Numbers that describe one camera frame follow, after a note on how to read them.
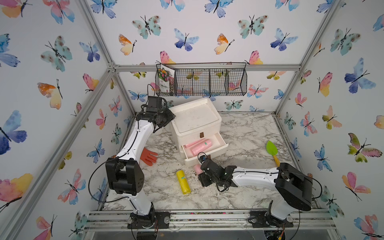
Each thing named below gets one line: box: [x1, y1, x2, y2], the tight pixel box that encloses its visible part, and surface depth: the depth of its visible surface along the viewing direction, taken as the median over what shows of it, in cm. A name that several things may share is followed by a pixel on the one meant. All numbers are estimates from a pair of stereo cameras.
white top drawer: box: [174, 120, 223, 145], surface depth 84 cm
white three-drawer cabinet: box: [169, 98, 228, 167], surface depth 88 cm
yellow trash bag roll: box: [176, 170, 192, 195], surface depth 84 cm
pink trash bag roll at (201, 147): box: [190, 139, 213, 156], surface depth 89 cm
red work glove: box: [140, 147, 158, 166], surface depth 97 cm
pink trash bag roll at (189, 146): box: [184, 138, 208, 150], surface depth 92 cm
